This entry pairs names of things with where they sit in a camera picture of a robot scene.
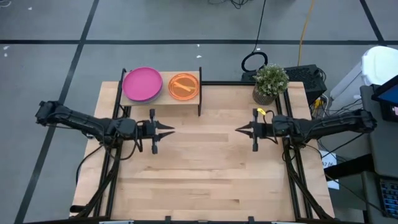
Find white plastic cover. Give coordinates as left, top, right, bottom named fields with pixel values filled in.
left=360, top=45, right=398, bottom=86

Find yellow hanging cable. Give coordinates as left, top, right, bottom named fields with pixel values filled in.
left=297, top=0, right=317, bottom=66

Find potted plant ribbed pot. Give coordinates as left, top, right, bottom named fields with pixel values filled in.
left=251, top=63, right=290, bottom=106

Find white paper sheet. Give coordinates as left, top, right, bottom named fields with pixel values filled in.
left=318, top=150, right=340, bottom=190

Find black tablet blue screen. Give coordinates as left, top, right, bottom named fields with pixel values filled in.
left=371, top=74, right=398, bottom=123

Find black hanging cable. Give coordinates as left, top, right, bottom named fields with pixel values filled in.
left=241, top=0, right=269, bottom=73

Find black table frame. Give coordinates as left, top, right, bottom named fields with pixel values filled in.
left=70, top=80, right=335, bottom=223

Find black keyboard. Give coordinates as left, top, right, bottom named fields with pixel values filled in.
left=379, top=179, right=398, bottom=218

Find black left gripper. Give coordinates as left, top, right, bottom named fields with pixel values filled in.
left=136, top=108, right=176, bottom=155

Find grey side desk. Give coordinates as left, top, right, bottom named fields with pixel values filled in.
left=360, top=84, right=398, bottom=224

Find wooden shelf black frame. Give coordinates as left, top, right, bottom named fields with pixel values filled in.
left=119, top=67, right=203, bottom=118

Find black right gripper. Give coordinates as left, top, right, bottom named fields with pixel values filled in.
left=235, top=108, right=274, bottom=152

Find magenta plate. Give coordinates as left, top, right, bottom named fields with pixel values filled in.
left=122, top=67, right=164, bottom=102

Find orange translucent plate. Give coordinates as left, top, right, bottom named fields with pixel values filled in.
left=168, top=72, right=200, bottom=101

